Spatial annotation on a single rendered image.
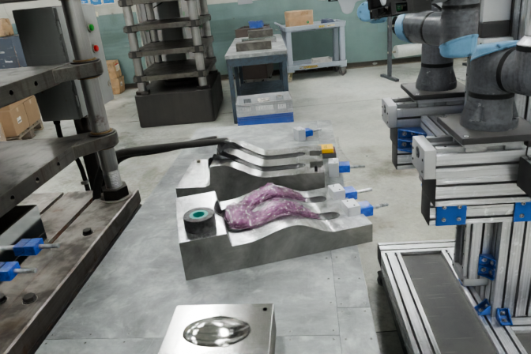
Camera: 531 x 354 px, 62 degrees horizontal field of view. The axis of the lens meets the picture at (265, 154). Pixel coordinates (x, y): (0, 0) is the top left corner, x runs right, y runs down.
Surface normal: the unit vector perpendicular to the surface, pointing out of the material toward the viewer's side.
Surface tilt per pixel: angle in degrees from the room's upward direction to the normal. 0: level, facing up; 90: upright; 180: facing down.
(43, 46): 90
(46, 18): 90
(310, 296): 0
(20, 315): 0
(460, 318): 0
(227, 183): 90
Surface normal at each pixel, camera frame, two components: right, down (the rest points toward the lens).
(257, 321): -0.09, -0.93
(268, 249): 0.22, 0.33
